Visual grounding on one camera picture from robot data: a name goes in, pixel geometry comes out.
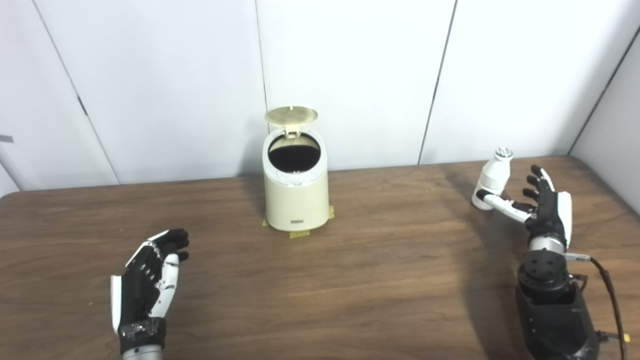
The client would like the cream-colored plastic bin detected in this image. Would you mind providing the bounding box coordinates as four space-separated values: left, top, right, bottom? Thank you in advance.
262 127 331 232

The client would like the round cream bin lid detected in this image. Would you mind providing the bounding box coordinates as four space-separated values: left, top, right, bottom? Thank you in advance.
264 105 319 139

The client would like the small white plastic bottle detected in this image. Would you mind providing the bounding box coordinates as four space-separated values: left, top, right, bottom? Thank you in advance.
471 147 514 211

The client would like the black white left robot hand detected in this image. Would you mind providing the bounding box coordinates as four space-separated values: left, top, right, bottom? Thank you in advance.
110 228 190 352

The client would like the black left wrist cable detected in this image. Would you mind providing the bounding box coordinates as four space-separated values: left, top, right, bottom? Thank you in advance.
565 252 632 360

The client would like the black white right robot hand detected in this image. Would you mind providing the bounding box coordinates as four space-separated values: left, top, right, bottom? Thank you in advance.
476 165 573 251

